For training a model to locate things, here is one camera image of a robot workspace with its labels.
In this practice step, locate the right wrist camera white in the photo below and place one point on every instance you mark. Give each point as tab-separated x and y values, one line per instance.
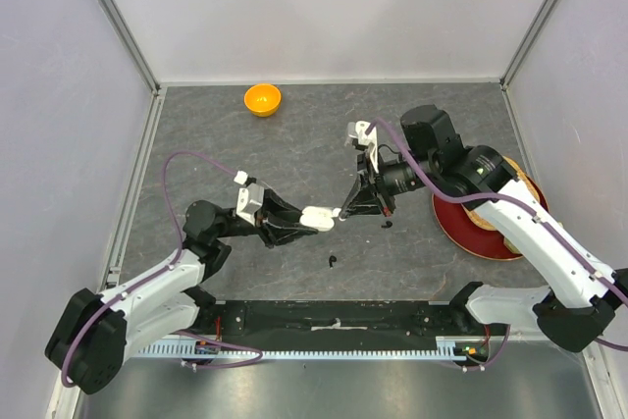
362	135

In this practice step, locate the slotted cable duct rail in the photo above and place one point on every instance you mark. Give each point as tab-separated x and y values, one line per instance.
190	349

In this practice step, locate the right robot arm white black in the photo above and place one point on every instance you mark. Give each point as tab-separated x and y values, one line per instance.
581	295

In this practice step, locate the woven bamboo tray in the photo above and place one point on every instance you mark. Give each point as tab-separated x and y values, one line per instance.
484	224

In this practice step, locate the red lacquer round tray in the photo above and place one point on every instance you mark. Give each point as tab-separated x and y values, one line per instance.
460	230

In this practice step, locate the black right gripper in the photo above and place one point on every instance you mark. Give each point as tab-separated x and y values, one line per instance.
369	207

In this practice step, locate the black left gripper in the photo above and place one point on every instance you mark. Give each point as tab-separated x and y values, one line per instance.
277	221

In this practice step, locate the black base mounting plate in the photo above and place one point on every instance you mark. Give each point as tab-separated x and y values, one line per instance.
333	323

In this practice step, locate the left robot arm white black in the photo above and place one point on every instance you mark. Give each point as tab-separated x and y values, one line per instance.
98	332

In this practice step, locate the white earbud charging case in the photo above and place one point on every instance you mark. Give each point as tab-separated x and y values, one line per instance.
319	218

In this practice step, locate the orange plastic bowl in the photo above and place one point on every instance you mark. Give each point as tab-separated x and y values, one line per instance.
262	100

